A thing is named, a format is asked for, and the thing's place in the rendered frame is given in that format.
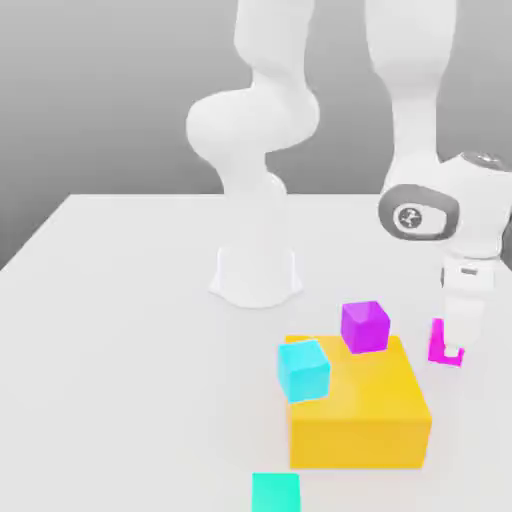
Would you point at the small cyan cube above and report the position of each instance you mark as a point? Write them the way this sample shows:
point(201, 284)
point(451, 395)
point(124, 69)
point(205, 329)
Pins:
point(304, 372)

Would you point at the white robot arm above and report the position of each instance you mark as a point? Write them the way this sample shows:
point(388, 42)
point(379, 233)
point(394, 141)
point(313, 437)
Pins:
point(256, 120)

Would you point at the small magenta cube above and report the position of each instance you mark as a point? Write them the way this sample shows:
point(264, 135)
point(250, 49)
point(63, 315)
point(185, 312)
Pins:
point(436, 348)

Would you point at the large yellow box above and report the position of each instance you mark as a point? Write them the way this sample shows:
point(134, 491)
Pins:
point(360, 432)

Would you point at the small purple cube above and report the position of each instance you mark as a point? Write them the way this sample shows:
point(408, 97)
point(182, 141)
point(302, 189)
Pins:
point(366, 330)

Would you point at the small teal cube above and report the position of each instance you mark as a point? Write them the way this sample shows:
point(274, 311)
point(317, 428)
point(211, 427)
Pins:
point(276, 494)

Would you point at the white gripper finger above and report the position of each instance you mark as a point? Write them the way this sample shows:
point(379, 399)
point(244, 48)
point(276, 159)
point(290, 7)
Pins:
point(452, 351)

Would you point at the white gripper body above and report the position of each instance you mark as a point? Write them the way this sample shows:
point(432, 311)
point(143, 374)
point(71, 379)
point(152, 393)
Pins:
point(464, 318)

